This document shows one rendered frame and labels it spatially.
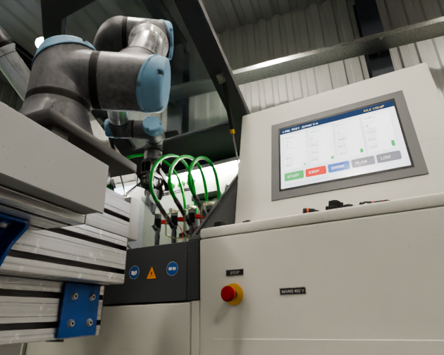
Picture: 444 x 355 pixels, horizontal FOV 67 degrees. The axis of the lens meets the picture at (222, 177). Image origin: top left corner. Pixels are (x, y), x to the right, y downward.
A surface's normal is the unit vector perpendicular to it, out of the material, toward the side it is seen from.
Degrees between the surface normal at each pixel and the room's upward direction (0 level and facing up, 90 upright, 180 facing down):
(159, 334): 90
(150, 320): 90
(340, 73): 90
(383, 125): 76
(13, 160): 90
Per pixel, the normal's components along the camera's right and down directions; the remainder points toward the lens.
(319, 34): -0.33, -0.35
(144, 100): 0.11, 0.72
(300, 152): -0.45, -0.54
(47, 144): 0.94, -0.14
